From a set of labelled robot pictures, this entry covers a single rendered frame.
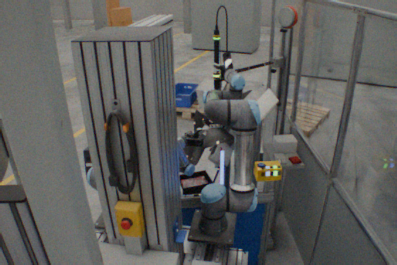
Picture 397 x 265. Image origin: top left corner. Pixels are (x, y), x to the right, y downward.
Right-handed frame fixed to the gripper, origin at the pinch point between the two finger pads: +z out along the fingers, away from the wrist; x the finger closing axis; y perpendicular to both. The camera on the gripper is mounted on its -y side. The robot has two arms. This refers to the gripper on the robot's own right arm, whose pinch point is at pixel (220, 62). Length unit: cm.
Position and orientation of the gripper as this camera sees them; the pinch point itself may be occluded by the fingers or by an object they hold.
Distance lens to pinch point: 209.6
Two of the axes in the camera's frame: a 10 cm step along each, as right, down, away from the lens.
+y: 0.1, 8.9, 4.6
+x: 9.7, -1.2, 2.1
